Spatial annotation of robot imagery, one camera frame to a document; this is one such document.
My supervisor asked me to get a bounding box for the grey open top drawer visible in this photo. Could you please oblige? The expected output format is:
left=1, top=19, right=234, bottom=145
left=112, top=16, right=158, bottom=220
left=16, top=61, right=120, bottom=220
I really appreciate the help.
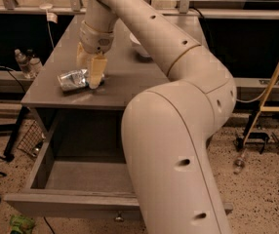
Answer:
left=5, top=140, right=231, bottom=224

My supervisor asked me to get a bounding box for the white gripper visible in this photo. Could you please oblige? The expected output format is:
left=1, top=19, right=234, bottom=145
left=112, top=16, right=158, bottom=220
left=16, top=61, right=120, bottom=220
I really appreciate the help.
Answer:
left=76, top=20, right=114, bottom=89

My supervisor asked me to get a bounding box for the green snack bag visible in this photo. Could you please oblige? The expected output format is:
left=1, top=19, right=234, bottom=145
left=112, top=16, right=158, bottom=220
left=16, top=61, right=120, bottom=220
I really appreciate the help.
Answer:
left=9, top=215, right=35, bottom=234

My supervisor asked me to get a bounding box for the dark capped bottle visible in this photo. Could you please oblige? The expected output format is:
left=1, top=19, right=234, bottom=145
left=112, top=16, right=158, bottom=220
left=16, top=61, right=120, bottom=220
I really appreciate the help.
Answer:
left=26, top=49, right=43, bottom=76

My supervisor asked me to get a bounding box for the grey wooden cabinet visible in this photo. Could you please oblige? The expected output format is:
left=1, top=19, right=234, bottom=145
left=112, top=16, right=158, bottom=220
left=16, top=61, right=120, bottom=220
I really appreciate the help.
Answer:
left=20, top=14, right=231, bottom=149

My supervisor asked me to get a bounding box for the white ceramic bowl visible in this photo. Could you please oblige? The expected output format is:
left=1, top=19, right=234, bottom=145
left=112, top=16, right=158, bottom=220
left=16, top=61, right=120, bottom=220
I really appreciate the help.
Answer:
left=130, top=33, right=150, bottom=58

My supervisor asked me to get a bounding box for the yellow wooden ladder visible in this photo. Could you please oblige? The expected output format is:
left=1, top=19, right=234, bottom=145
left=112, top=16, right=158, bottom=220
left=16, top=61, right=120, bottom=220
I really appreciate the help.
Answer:
left=242, top=61, right=279, bottom=145

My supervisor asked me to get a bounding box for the clear plastic water bottle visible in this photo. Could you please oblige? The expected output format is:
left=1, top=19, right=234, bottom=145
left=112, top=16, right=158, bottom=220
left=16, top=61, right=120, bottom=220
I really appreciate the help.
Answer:
left=15, top=49, right=33, bottom=79

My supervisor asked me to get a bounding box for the wire mesh basket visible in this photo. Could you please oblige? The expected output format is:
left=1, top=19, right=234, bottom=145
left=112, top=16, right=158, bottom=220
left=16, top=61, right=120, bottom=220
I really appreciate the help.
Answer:
left=17, top=122, right=45, bottom=158

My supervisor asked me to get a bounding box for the metal drawer knob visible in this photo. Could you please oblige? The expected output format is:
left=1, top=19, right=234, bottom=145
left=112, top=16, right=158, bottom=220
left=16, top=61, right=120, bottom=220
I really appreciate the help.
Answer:
left=114, top=212, right=125, bottom=222

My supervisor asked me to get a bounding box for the plastic bottle on floor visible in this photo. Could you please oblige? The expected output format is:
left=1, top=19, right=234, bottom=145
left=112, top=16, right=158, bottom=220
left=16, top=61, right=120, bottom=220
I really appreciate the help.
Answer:
left=233, top=149, right=247, bottom=175

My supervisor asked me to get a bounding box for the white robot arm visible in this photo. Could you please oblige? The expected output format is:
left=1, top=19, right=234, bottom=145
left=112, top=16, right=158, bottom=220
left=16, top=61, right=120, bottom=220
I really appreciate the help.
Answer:
left=80, top=0, right=237, bottom=234

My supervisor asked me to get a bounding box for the silver blue redbull can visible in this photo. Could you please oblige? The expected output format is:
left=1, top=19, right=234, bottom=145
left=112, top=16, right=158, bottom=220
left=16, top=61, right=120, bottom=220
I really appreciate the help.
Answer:
left=58, top=69, right=91, bottom=93

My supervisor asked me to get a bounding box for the black stand leg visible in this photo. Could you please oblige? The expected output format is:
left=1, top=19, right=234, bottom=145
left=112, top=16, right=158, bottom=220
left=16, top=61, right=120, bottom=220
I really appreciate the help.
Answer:
left=0, top=105, right=30, bottom=163

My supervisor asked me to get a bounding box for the metal railing frame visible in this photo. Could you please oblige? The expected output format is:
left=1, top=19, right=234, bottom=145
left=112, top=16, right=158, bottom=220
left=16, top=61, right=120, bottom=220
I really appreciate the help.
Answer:
left=0, top=0, right=279, bottom=20

